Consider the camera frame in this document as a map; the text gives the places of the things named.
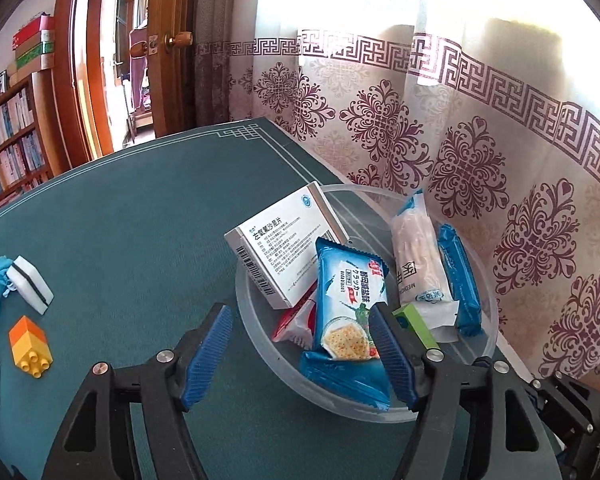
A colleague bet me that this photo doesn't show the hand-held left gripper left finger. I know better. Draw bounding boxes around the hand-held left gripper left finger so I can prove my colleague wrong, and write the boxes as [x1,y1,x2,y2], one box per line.
[40,304,233,480]

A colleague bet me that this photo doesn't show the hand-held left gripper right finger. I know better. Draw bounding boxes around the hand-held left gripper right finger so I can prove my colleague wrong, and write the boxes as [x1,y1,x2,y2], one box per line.
[369,304,563,480]

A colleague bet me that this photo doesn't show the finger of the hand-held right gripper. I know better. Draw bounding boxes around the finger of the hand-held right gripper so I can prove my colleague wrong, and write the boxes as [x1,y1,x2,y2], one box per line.
[530,372,600,436]

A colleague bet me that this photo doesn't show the green toy block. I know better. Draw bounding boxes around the green toy block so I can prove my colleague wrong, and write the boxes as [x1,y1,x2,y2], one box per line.
[392,304,441,351]

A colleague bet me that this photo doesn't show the clear plastic bowl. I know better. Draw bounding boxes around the clear plastic bowl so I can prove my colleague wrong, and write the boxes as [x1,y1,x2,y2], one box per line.
[235,184,501,423]

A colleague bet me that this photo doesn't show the blue cracker packet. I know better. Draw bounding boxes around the blue cracker packet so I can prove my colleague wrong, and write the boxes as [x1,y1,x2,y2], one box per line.
[300,236,392,411]

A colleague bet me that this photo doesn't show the red glue packet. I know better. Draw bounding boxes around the red glue packet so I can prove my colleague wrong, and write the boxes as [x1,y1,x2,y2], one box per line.
[271,285,318,351]

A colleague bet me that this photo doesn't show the cotton swab bag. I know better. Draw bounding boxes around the cotton swab bag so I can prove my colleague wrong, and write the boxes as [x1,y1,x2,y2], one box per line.
[391,189,461,343]

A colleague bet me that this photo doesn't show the plain blue snack packet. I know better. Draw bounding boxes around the plain blue snack packet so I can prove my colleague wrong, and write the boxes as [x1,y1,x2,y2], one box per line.
[437,223,482,337]

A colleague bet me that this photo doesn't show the white medicine box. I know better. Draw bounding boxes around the white medicine box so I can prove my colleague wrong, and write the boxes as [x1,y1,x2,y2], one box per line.
[224,181,350,309]

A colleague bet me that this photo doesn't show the orange and yellow toy block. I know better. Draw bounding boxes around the orange and yellow toy block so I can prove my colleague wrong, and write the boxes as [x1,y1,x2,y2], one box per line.
[8,316,54,378]

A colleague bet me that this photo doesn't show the teal table mat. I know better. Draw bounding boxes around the teal table mat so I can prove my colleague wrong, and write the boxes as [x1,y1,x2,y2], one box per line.
[0,117,566,480]

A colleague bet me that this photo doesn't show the patterned white curtain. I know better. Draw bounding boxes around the patterned white curtain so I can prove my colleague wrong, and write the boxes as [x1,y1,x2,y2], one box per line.
[195,0,600,386]

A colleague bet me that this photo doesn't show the wooden bookshelf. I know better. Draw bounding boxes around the wooden bookshelf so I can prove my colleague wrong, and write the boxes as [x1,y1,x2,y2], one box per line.
[0,72,56,218]

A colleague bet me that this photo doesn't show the hanging mauve pants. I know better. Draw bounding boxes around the hanging mauve pants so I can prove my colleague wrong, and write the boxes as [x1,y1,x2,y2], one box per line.
[129,25,151,111]

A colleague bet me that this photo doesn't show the wooden door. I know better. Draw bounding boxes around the wooden door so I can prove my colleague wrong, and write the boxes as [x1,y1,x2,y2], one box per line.
[147,0,201,138]

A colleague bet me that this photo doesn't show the red gift box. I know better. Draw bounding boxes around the red gift box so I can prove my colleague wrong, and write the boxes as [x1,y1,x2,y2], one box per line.
[12,15,55,51]

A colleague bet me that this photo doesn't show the wooden door frame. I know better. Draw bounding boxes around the wooden door frame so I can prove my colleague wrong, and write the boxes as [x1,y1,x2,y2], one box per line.
[55,0,156,171]

